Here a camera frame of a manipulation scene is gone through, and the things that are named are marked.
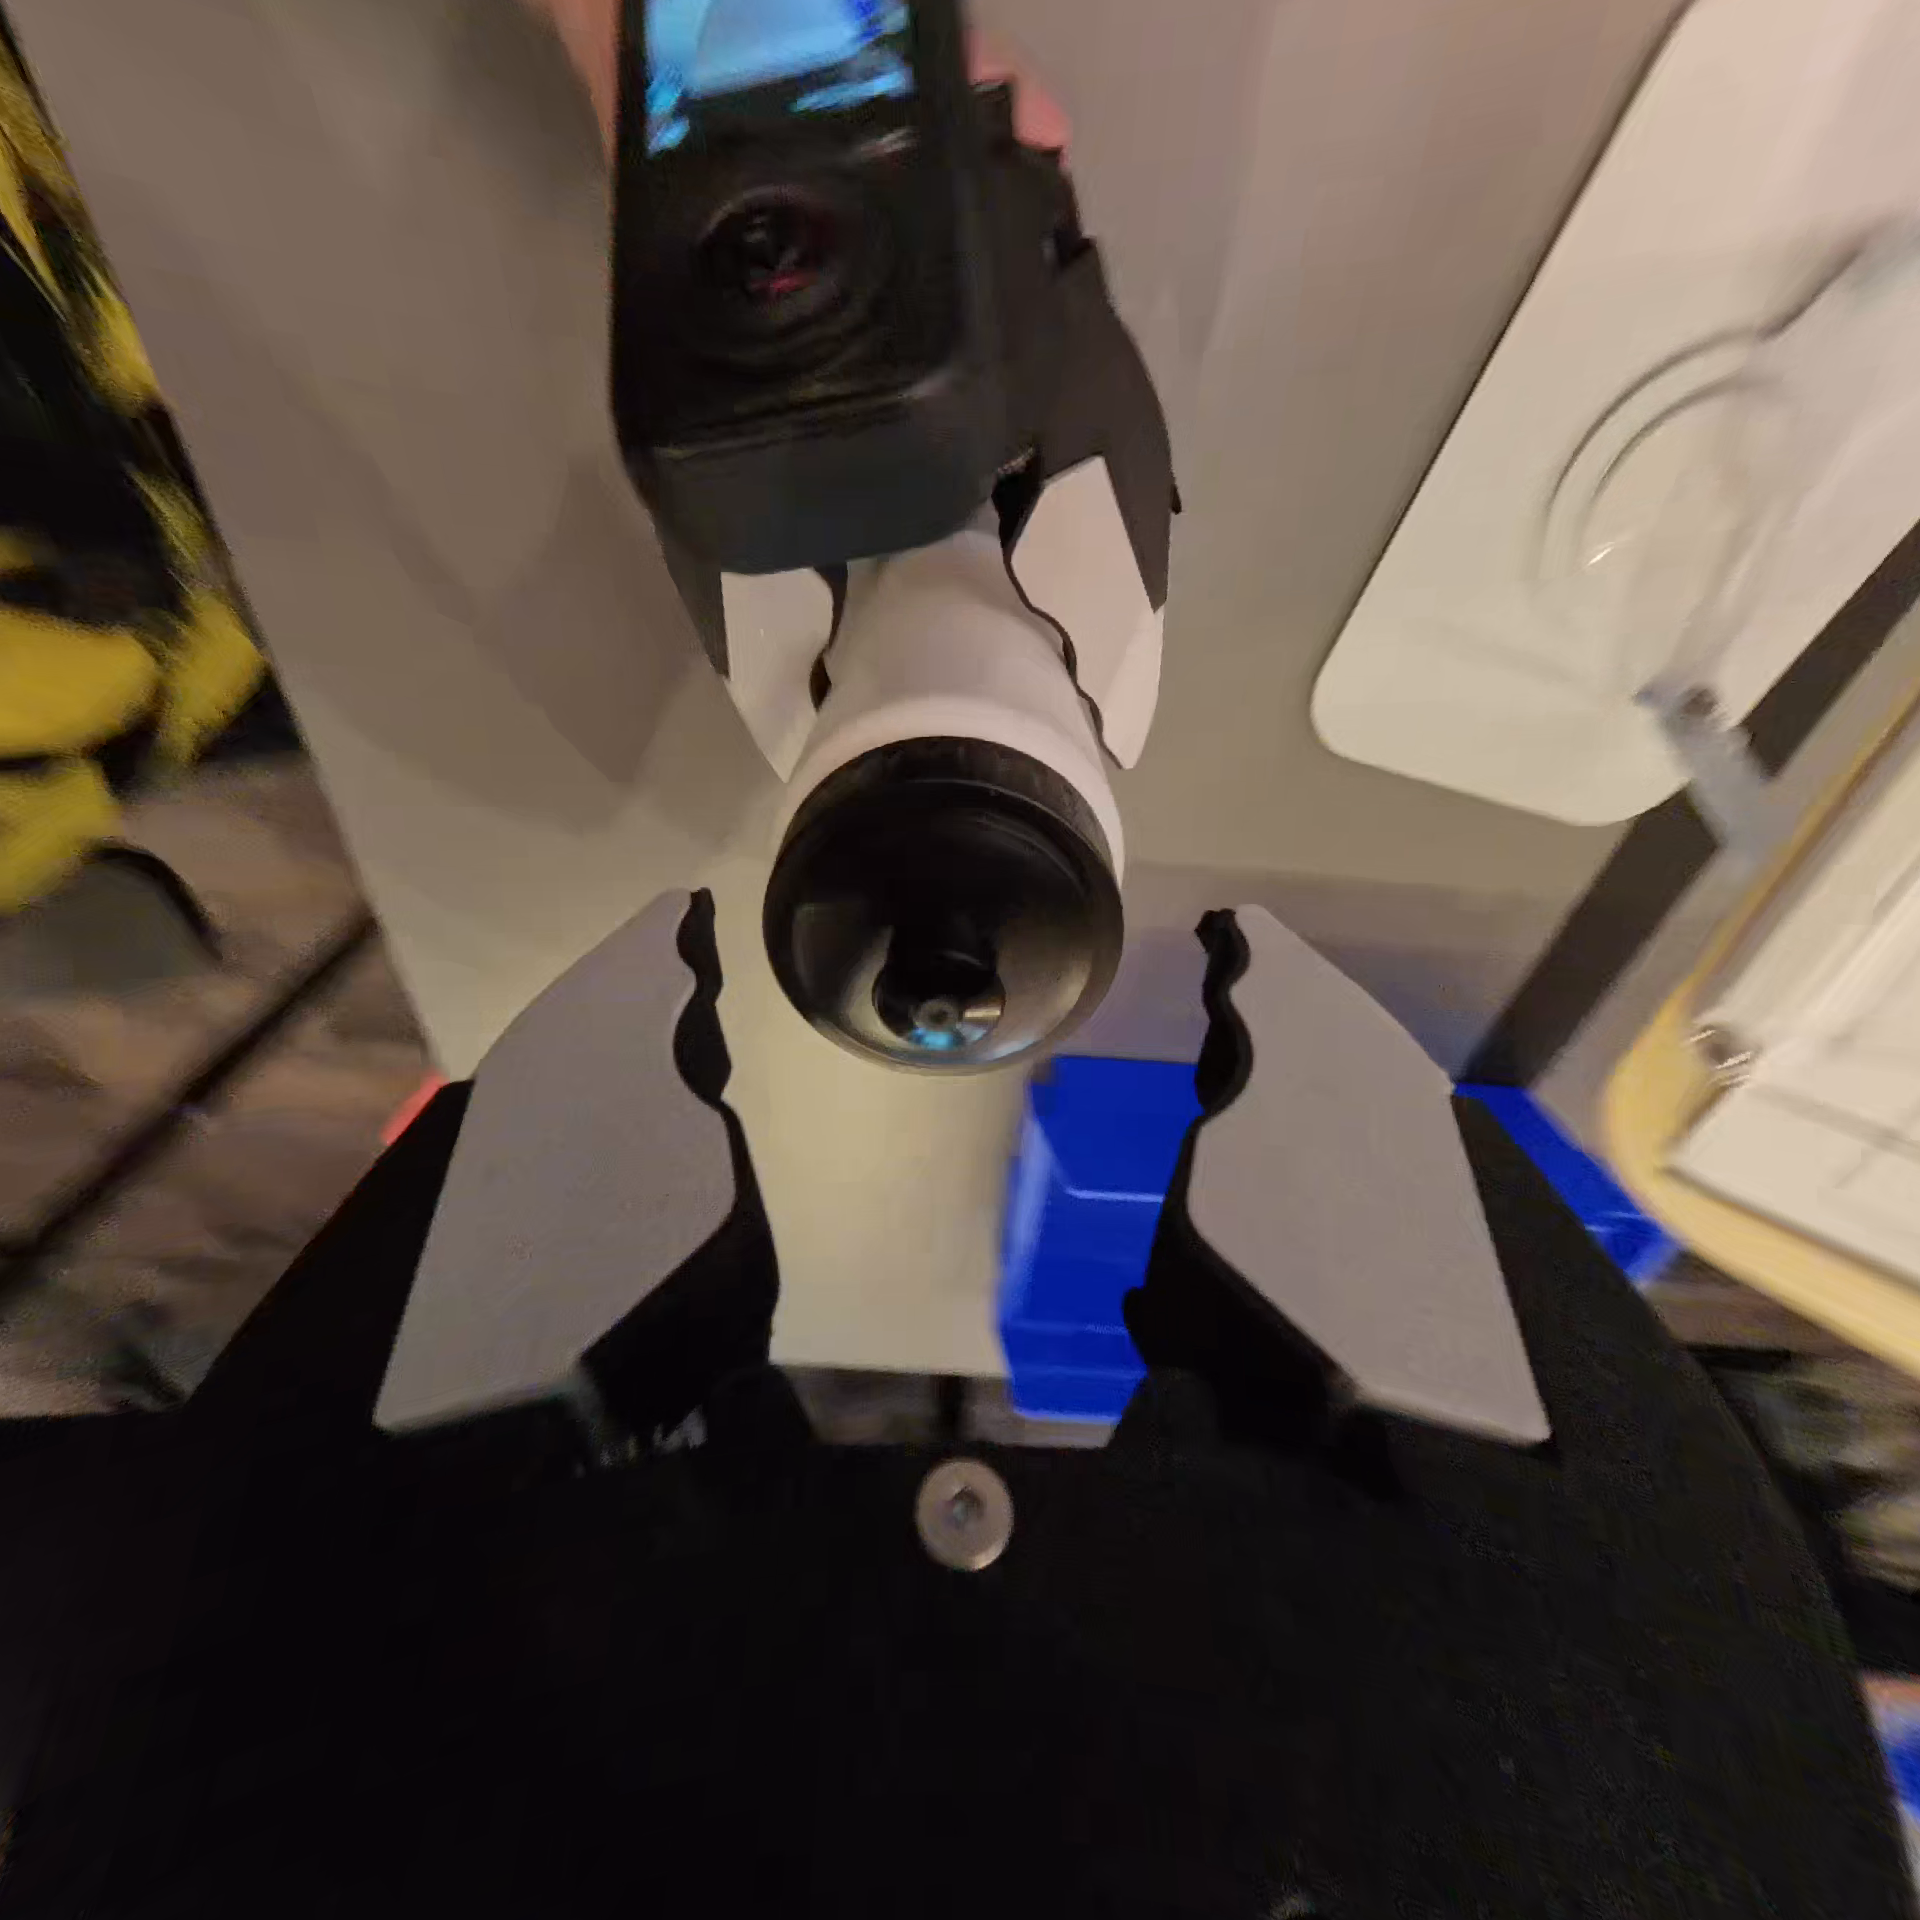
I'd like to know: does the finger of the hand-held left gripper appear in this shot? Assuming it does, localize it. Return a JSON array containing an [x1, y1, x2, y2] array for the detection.
[[714, 562, 851, 786], [990, 459, 1174, 777]]

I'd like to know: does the black yellow printed shirt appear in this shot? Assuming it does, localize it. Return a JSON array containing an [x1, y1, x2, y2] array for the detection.
[[0, 31, 277, 919]]

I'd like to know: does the blue plastic bin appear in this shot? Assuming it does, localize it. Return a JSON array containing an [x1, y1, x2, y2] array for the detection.
[[992, 1053, 1681, 1424]]

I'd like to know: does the white bottle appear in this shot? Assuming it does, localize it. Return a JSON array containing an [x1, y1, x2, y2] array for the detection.
[[773, 527, 1130, 877]]

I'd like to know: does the white stand post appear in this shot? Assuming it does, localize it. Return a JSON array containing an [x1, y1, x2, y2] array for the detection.
[[1637, 685, 1787, 855]]

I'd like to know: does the printed paper sheet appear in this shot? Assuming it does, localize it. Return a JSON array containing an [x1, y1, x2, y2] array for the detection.
[[1681, 808, 1920, 1287]]

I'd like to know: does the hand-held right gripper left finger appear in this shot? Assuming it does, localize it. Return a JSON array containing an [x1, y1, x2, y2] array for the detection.
[[372, 887, 780, 1445]]

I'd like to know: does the black bottle lid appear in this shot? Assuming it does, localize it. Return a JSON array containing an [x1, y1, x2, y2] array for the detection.
[[763, 737, 1130, 1079]]

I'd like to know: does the clear round stand foot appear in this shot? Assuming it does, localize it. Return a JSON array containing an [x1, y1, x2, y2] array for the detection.
[[1531, 211, 1920, 709]]

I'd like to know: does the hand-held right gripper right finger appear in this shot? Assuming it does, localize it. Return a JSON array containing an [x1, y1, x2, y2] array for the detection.
[[1130, 908, 1554, 1460]]

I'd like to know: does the wooden display board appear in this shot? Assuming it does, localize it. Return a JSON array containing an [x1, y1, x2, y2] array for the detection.
[[1597, 692, 1920, 1388]]

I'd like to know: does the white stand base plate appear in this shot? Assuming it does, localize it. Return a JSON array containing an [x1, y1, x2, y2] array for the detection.
[[1314, 0, 1920, 828]]

